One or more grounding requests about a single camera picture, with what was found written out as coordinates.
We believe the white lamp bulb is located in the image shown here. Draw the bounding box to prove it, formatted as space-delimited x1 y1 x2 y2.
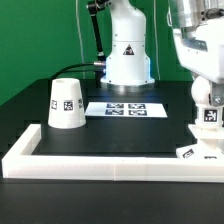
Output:
190 75 224 128

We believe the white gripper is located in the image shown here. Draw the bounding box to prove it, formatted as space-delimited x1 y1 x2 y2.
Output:
173 18 224 107

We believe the white lamp shade cone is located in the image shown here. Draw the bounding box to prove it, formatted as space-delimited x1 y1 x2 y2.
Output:
48 78 86 129

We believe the black cable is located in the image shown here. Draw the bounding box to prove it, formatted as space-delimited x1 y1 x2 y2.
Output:
49 61 108 81

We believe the white U-shaped fence frame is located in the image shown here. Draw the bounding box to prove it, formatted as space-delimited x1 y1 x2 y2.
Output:
2 124 224 183

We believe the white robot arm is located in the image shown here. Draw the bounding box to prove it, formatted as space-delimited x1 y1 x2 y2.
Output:
102 0 224 107

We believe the white sheet with tags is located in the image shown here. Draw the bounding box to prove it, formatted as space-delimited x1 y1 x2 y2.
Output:
85 102 167 118

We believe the white lamp base with tags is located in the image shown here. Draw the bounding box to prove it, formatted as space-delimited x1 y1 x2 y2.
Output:
175 123 224 160

